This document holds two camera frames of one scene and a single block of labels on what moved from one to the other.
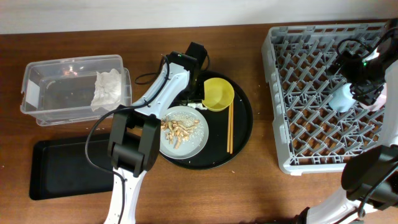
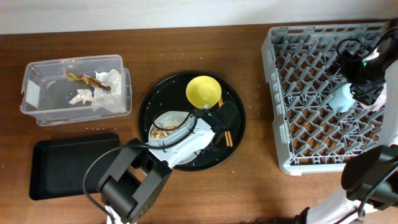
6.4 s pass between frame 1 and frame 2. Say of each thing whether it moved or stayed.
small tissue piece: moved
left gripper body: moved
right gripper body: stayed
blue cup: stayed
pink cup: stayed
